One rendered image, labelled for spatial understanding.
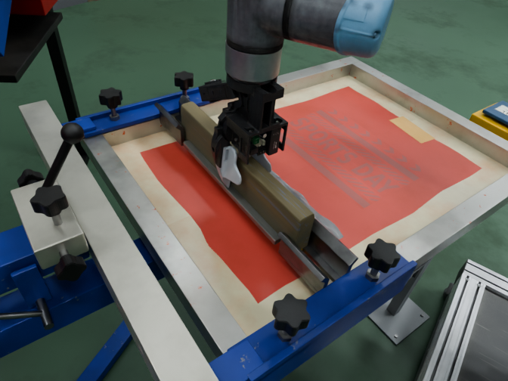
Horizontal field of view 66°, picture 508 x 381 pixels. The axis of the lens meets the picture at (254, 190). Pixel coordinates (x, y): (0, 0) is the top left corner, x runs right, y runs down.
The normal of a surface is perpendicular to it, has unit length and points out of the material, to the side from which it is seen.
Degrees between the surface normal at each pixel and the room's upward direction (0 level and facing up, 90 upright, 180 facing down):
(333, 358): 0
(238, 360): 0
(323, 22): 85
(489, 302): 0
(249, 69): 90
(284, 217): 90
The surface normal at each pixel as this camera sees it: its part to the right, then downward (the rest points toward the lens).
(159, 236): 0.07, -0.73
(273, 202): -0.81, 0.35
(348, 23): -0.33, 0.44
